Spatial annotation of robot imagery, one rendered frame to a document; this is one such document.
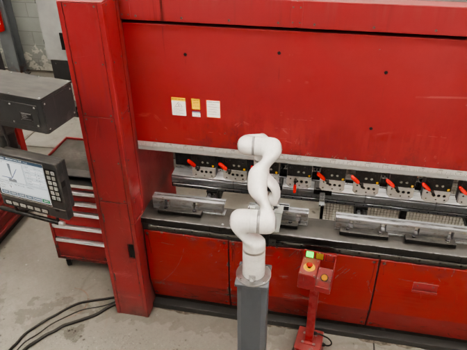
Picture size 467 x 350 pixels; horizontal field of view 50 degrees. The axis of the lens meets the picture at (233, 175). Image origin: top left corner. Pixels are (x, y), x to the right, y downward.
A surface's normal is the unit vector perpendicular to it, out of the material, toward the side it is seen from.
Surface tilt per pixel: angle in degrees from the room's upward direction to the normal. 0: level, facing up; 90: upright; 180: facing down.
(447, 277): 90
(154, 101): 90
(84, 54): 90
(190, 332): 0
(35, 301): 0
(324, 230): 0
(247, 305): 90
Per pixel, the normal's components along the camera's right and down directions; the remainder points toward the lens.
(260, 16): -0.20, 0.54
